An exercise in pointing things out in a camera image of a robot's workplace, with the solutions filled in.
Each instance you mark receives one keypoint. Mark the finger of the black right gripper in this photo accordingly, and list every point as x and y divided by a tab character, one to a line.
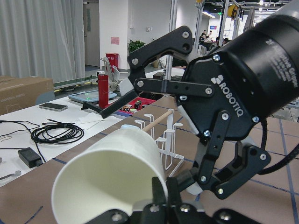
222	168
177	43

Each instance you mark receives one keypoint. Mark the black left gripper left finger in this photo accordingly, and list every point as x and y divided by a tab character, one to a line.
158	193

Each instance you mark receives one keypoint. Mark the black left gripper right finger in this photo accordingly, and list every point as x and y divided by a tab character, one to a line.
174	198

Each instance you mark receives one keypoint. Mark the black robotiq right gripper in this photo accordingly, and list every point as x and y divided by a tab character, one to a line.
257	74

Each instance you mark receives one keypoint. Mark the cream white cup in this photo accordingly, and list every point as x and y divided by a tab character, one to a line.
114	173

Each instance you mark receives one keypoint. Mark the light blue cup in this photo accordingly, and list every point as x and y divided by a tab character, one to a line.
130	127

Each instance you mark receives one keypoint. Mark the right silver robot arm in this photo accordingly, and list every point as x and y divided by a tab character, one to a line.
289	7

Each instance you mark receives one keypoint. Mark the red bottle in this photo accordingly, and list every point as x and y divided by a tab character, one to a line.
103	90

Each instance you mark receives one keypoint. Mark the blue teach pendant tablet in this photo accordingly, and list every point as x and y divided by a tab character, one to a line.
88	96

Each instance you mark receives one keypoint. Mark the black smartphone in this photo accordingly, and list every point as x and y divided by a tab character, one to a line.
54	107

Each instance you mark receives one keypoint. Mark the black power adapter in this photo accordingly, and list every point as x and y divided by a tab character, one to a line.
30	157

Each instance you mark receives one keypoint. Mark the cardboard box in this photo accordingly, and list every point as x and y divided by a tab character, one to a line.
20	93

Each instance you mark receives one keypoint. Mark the white wire cup rack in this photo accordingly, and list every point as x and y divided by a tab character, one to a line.
166	142

